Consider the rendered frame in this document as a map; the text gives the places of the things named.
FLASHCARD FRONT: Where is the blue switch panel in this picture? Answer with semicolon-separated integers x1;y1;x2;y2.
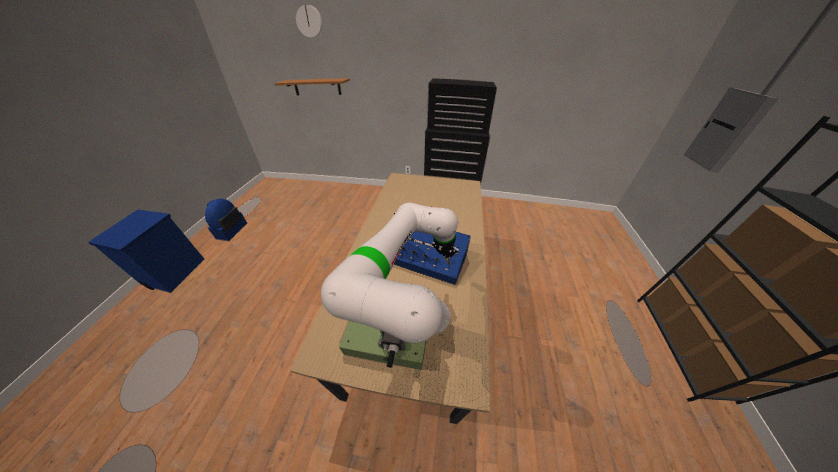
394;232;470;285

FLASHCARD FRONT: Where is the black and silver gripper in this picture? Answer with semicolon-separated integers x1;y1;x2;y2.
432;240;459;261

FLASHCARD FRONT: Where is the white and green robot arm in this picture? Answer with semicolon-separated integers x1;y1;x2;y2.
321;203;458;368

